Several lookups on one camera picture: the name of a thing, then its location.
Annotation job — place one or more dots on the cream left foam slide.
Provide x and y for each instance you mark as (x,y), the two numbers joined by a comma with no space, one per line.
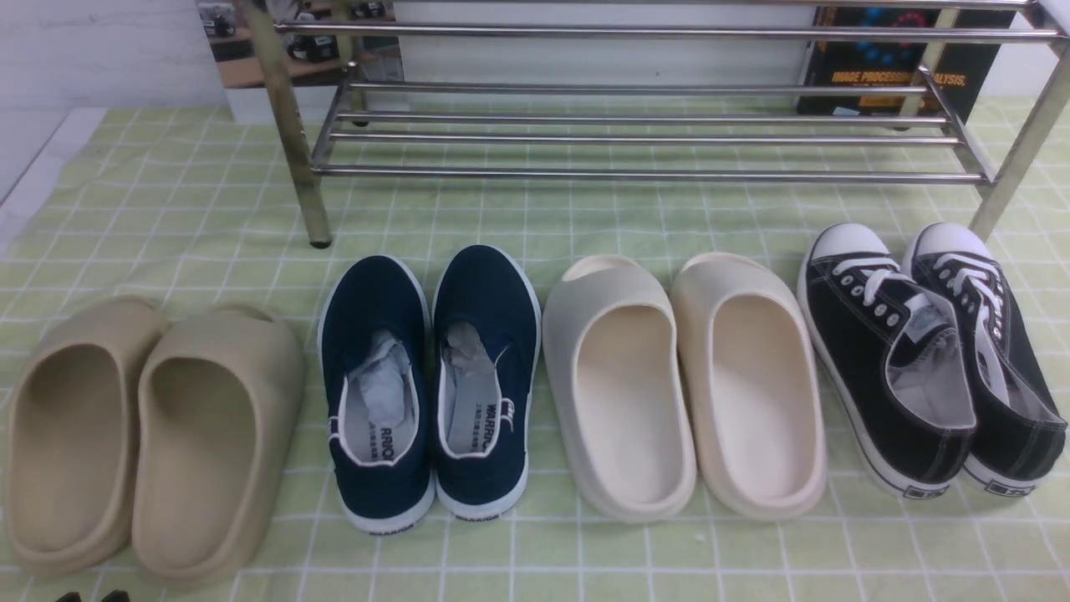
(610,351)

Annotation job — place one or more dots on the navy right slip-on shoe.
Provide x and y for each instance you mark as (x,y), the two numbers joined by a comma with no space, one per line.
(486,334)

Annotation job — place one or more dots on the tan left foam slide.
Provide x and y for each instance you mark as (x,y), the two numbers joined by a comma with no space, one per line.
(73,436)

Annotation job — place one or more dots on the tan right foam slide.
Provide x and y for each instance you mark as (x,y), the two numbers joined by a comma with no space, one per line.
(218,400)

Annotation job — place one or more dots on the steel shoe rack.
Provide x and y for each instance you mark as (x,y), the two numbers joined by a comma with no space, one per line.
(926,120)

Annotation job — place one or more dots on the navy left slip-on shoe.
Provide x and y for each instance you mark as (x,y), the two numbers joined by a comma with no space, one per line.
(372,338)

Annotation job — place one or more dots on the photo box behind rack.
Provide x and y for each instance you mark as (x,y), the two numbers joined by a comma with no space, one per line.
(316,65)

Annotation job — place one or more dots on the tan foam slide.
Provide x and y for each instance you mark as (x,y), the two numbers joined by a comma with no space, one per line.
(73,436)
(218,400)

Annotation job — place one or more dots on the black image processing book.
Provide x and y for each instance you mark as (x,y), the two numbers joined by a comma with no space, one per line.
(961,69)

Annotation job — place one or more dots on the navy slip-on shoe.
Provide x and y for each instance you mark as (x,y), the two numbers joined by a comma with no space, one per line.
(372,338)
(486,334)

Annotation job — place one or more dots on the cream right foam slide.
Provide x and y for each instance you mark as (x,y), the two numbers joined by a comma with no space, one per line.
(752,387)

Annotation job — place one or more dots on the green checkered tablecloth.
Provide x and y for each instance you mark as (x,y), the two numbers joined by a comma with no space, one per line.
(191,208)

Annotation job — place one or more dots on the cream foam slide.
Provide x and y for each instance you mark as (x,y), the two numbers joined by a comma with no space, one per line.
(752,387)
(610,351)

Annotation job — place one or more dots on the black canvas sneaker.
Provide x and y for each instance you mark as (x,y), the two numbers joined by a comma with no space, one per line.
(1020,433)
(893,351)

